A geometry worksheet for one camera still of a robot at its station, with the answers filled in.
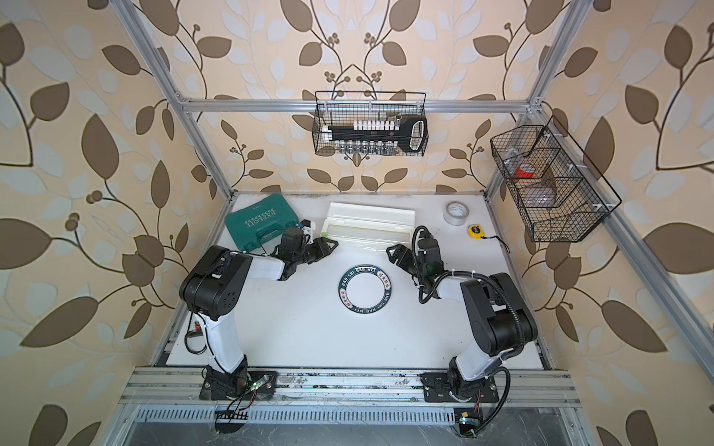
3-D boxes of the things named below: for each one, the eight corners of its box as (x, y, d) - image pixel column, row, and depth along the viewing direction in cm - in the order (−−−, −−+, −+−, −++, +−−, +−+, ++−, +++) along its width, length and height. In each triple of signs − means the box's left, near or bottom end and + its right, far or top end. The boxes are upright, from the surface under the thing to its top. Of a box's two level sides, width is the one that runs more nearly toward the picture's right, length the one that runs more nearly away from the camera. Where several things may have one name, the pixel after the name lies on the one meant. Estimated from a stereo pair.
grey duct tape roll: (445, 225, 113) (448, 218, 110) (442, 208, 119) (444, 201, 116) (468, 225, 113) (471, 218, 110) (463, 208, 119) (466, 201, 116)
